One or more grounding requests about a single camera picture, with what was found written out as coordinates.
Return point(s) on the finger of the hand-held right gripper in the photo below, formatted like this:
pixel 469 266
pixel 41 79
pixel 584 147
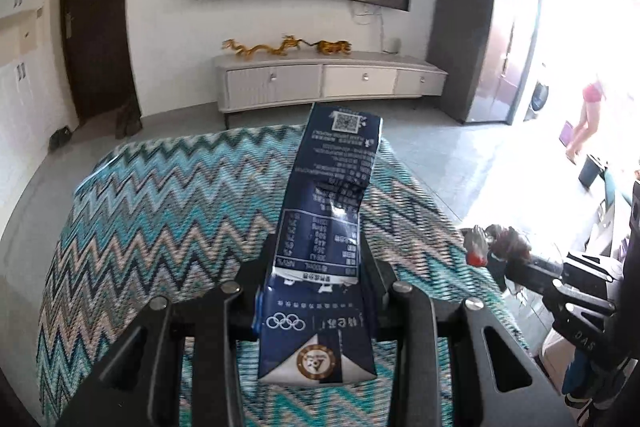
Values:
pixel 540 272
pixel 580 307

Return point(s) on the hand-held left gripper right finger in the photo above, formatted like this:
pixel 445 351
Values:
pixel 380 287

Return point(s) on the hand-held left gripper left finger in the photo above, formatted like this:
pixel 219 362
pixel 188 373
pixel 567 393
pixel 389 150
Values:
pixel 250 277

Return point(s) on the clear plastic bag red ribbon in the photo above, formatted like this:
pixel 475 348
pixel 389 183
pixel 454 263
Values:
pixel 500 239

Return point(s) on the dark blue milk carton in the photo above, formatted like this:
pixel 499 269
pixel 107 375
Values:
pixel 325 207

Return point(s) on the person's right hand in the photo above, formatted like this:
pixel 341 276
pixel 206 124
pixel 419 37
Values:
pixel 580 374

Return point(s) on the dark bucket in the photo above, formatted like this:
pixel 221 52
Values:
pixel 592 171

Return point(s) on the teal zigzag blanket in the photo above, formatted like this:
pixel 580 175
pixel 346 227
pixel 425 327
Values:
pixel 150 217

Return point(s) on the purple board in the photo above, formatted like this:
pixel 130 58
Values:
pixel 567 134

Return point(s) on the washing machine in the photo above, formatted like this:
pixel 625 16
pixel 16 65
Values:
pixel 537 99

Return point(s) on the pair of brown boots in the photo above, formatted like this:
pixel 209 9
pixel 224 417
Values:
pixel 127 119

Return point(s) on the cream television cabinet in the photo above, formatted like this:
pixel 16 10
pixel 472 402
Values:
pixel 300 79

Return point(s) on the golden dragon ornament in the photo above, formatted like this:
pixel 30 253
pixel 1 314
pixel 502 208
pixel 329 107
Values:
pixel 260 48

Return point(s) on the pair of black shoes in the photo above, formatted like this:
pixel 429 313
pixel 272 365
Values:
pixel 60 139

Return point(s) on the small white router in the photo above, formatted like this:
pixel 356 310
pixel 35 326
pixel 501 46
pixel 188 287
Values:
pixel 394 45

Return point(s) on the golden tiger ornament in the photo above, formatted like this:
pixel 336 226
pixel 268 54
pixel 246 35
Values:
pixel 331 48

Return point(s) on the tall grey cabinet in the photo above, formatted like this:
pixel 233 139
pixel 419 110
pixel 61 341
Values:
pixel 465 32

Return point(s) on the white built-in cabinet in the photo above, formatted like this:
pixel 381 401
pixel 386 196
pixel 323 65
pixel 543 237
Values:
pixel 20 107

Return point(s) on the dark brown door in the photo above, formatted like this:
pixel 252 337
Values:
pixel 97 17

